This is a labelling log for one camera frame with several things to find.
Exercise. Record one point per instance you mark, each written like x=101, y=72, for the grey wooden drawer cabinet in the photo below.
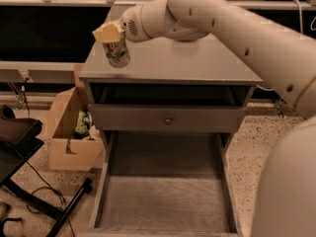
x=165, y=72

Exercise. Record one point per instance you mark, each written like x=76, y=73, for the open grey middle drawer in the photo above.
x=164, y=185

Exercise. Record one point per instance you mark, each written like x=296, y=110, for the open cardboard box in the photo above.
x=66, y=152

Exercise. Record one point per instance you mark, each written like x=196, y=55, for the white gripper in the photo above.
x=130, y=24

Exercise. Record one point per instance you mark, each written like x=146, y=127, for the grey top drawer with knob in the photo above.
x=155, y=118

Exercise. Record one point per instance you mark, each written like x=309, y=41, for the green white 7up can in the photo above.
x=117, y=54

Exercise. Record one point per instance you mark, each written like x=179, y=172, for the green snack bag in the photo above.
x=83, y=124

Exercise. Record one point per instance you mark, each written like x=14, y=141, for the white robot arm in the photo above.
x=285, y=59

